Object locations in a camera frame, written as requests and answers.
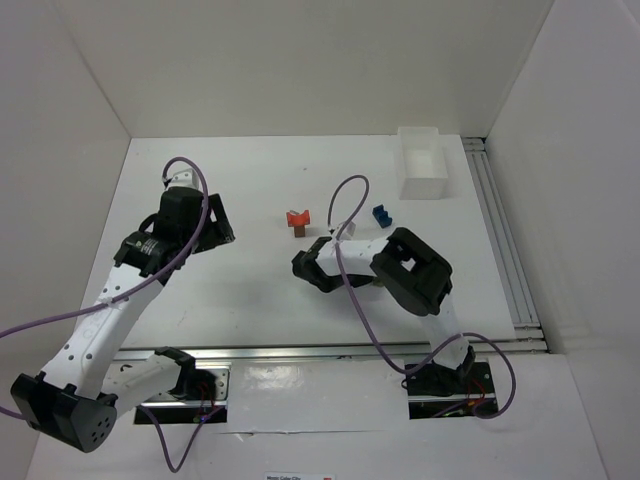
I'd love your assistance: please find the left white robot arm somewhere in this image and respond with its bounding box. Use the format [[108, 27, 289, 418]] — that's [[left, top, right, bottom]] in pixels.
[[10, 186, 235, 453]]

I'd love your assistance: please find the blue wood block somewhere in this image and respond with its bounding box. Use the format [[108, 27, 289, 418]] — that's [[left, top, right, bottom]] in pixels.
[[372, 204, 393, 229]]

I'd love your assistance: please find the red wood block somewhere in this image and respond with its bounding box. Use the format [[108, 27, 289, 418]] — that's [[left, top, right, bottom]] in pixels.
[[286, 210, 311, 228]]

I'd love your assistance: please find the white label with text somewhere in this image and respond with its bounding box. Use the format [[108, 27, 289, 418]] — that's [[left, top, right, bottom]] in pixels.
[[263, 472, 336, 480]]

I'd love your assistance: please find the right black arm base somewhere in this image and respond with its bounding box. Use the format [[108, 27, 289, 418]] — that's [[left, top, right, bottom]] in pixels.
[[401, 360, 498, 420]]

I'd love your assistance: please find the aluminium rail front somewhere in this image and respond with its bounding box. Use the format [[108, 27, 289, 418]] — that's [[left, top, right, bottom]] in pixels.
[[114, 337, 549, 362]]

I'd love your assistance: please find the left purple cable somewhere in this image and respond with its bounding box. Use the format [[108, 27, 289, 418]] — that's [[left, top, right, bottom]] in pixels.
[[0, 157, 226, 474]]

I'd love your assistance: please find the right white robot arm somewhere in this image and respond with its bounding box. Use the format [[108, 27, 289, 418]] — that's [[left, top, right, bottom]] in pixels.
[[292, 227, 475, 396]]

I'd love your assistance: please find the aluminium rail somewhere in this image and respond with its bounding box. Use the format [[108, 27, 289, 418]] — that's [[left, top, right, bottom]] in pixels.
[[462, 137, 549, 352], [114, 337, 549, 362]]

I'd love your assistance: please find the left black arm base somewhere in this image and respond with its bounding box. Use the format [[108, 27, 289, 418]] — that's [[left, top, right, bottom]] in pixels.
[[142, 363, 231, 425]]

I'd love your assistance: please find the white perforated plastic bin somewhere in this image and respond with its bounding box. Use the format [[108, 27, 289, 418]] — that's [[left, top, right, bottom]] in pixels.
[[395, 127, 448, 200]]

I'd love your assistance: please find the aluminium rail right side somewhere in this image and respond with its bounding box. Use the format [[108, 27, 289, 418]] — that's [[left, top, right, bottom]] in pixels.
[[462, 137, 549, 352]]

